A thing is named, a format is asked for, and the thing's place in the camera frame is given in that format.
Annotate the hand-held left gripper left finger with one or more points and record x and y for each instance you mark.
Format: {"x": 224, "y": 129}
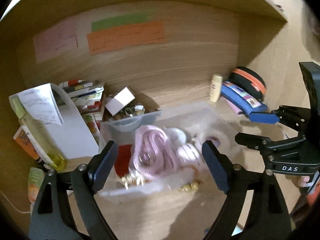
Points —
{"x": 105, "y": 165}

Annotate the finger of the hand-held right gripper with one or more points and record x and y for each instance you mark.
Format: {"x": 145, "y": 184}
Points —
{"x": 262, "y": 117}
{"x": 250, "y": 140}

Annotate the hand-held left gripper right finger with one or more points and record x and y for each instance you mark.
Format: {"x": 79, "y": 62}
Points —
{"x": 215, "y": 165}

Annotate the red tassel charm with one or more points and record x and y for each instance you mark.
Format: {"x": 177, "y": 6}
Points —
{"x": 122, "y": 160}

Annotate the round pink jar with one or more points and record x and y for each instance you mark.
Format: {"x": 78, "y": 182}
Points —
{"x": 188, "y": 153}

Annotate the clear plastic storage box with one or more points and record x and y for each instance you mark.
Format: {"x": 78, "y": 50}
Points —
{"x": 175, "y": 115}

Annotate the wooden desktop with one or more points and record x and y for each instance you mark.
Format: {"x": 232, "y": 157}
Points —
{"x": 162, "y": 217}

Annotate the person's right hand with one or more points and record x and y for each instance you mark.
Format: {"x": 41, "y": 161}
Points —
{"x": 303, "y": 181}

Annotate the blue pencil case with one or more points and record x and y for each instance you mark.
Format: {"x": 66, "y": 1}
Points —
{"x": 240, "y": 96}

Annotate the pink pouch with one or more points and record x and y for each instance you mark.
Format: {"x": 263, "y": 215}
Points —
{"x": 232, "y": 106}

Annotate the person's orange clothing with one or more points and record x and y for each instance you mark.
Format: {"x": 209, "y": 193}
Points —
{"x": 314, "y": 195}

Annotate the black orange round case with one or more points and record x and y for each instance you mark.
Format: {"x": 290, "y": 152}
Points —
{"x": 250, "y": 77}

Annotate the white carton with paper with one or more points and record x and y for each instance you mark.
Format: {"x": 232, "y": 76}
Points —
{"x": 72, "y": 135}

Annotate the cream lotion bottle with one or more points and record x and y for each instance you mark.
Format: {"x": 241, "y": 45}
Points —
{"x": 216, "y": 87}

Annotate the pile of metal trinkets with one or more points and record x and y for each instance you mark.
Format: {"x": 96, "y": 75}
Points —
{"x": 135, "y": 111}

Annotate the white small box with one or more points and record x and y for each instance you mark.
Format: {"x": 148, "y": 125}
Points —
{"x": 120, "y": 102}

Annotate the green orange tube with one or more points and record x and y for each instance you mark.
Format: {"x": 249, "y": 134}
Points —
{"x": 37, "y": 185}

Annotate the yellow green bottle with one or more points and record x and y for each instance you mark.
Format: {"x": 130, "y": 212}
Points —
{"x": 37, "y": 135}

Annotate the stack of books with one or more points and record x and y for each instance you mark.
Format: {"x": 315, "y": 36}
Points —
{"x": 85, "y": 92}

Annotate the orange small box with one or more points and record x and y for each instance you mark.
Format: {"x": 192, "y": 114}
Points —
{"x": 23, "y": 141}

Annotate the white paper receipt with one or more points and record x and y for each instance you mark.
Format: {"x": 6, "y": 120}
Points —
{"x": 37, "y": 103}

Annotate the orange paper note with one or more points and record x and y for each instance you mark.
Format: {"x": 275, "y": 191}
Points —
{"x": 126, "y": 38}

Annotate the pink paper note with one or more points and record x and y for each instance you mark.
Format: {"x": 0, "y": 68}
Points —
{"x": 53, "y": 41}

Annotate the green paper note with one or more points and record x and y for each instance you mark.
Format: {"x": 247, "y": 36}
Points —
{"x": 120, "y": 21}

